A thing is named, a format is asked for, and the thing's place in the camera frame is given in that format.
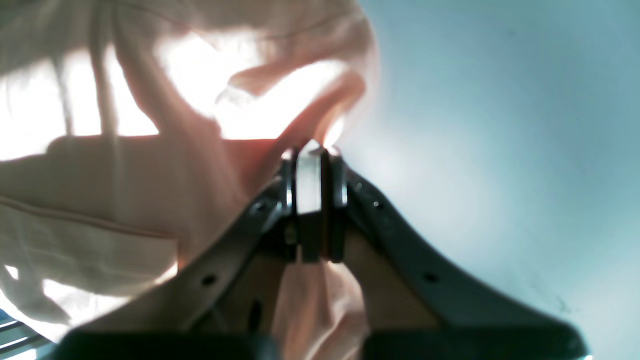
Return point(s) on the pink T-shirt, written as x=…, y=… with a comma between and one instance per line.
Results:
x=134, y=133

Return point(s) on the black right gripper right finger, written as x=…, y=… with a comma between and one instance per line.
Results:
x=462, y=317

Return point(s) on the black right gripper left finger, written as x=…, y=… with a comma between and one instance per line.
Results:
x=215, y=309

